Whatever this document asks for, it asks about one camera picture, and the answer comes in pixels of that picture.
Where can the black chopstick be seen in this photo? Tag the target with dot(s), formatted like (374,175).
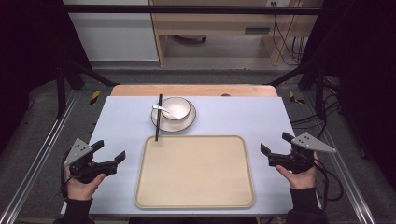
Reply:
(160,116)

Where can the wooden table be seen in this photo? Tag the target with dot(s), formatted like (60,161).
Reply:
(193,90)

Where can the black metal stand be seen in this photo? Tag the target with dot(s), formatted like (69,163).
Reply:
(320,90)
(61,90)

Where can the white plate with dark rim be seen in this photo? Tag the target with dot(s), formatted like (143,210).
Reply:
(174,124)

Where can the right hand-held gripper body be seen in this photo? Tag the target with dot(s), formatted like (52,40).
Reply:
(299,158)

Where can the person's left hand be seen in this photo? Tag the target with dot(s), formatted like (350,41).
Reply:
(81,189)

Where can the white ceramic spoon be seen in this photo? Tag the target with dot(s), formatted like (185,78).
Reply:
(162,109)

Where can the beige rectangular tray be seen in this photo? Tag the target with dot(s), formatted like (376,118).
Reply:
(195,172)

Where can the wooden desk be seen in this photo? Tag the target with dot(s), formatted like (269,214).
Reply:
(218,23)

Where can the person's right hand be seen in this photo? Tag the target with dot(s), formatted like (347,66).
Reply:
(302,181)

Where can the white cabinet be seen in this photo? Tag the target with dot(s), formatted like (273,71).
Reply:
(115,37)

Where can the aluminium rail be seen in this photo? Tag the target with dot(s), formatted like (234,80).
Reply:
(37,155)
(345,168)

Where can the white bowl with dark rim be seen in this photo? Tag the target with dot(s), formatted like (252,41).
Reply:
(178,107)

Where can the yellow black floor tape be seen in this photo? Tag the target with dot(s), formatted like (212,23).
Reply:
(95,97)
(294,98)

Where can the black horizontal frame bar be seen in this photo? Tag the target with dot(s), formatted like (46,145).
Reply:
(186,9)

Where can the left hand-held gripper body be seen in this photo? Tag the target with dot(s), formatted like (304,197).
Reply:
(81,161)

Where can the dark curtain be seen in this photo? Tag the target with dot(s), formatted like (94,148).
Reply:
(364,62)
(28,46)

